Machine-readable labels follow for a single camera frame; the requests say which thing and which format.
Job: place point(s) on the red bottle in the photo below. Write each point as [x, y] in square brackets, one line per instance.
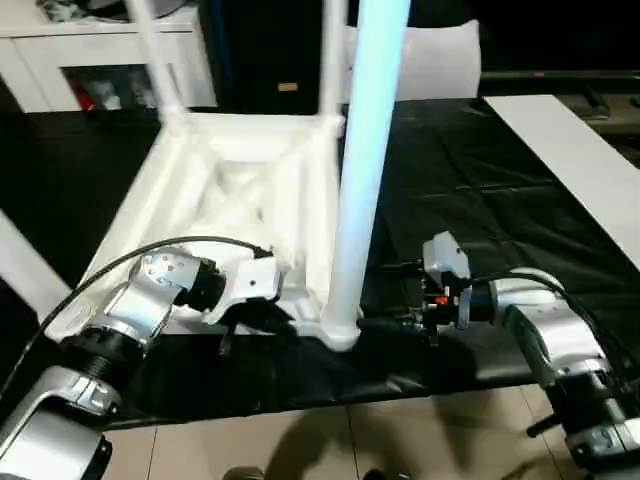
[86, 97]

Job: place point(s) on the small white cup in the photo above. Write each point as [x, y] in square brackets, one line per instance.
[113, 102]

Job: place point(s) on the black bar red light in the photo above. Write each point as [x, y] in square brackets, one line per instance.
[560, 75]

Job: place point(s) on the white glass-door cabinet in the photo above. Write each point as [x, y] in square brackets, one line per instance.
[100, 45]

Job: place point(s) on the white flat board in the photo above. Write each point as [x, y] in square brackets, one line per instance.
[565, 150]

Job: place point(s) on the black tall cabinet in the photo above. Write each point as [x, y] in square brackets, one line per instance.
[275, 50]

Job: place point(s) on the black work mat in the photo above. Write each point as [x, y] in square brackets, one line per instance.
[475, 175]

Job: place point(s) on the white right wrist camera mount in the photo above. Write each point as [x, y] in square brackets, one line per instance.
[445, 255]

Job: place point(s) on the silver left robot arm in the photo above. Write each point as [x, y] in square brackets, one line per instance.
[140, 300]

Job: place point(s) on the small tan label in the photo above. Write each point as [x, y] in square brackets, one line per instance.
[286, 87]

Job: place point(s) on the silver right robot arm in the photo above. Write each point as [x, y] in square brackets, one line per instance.
[550, 330]

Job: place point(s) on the dark crumpled small pile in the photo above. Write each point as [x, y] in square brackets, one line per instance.
[50, 7]

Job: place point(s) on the black tripod leg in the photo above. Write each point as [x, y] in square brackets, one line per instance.
[544, 426]

